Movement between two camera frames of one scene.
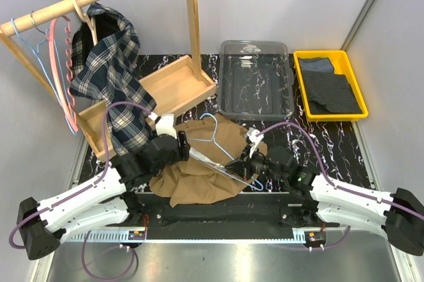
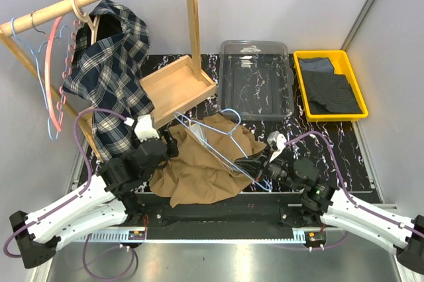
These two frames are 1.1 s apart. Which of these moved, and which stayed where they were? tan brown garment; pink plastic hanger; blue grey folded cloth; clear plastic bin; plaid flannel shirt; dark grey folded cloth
Moved: pink plastic hanger; plaid flannel shirt
Stayed: dark grey folded cloth; tan brown garment; blue grey folded cloth; clear plastic bin
